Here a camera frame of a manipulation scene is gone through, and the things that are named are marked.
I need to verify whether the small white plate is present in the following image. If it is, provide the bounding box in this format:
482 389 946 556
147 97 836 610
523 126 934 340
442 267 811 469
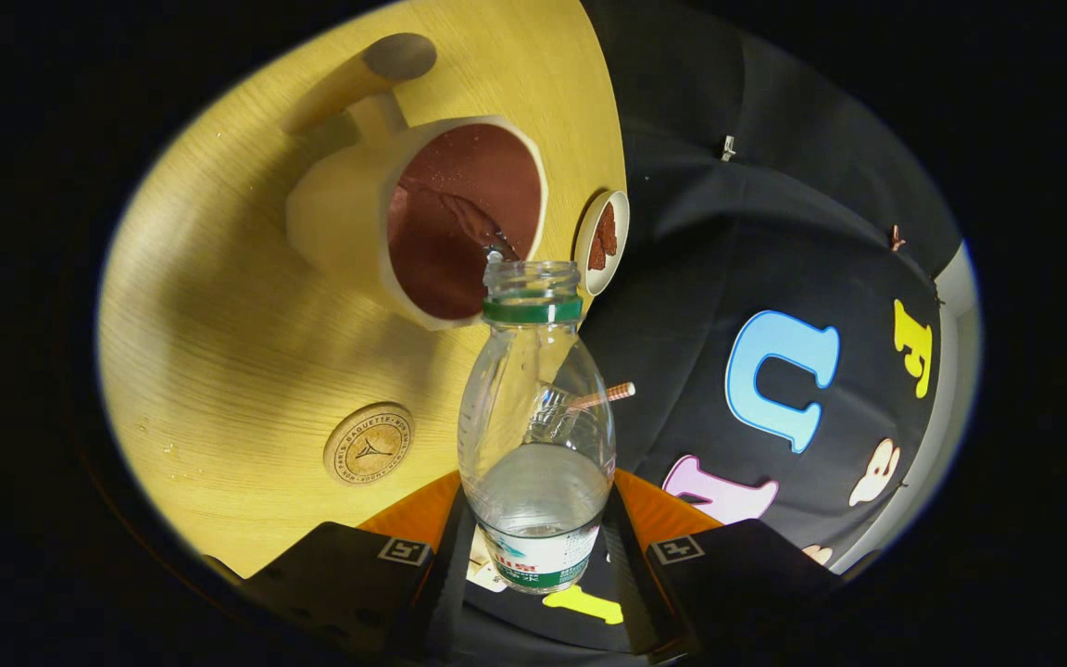
574 190 631 297

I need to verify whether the white toaster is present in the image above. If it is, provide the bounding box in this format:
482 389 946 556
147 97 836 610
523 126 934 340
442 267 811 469
467 526 508 594

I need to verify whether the wire mesh holder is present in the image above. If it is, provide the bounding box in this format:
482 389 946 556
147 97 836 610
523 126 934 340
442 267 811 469
524 384 590 446

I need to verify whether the cream cup with handle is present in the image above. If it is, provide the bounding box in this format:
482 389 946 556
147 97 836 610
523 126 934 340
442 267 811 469
279 33 549 332

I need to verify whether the wooden table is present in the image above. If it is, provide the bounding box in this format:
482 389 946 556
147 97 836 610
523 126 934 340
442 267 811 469
96 0 629 580

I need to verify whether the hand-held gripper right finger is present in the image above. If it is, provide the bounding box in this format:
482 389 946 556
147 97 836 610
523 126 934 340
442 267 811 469
602 468 840 664

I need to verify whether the striped straw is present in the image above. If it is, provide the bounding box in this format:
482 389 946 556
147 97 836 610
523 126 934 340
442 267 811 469
566 382 636 413

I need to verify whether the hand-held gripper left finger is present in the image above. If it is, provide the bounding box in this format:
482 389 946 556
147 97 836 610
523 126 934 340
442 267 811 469
203 471 477 664

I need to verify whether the black backdrop cloth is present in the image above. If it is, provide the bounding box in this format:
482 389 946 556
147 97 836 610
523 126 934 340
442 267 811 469
459 0 965 664

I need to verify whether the round wooden coaster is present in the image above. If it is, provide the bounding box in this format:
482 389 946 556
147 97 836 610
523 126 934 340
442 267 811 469
323 402 415 485

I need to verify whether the clear plastic juice bottle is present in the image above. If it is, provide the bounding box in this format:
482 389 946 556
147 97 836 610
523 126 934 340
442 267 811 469
458 259 618 595

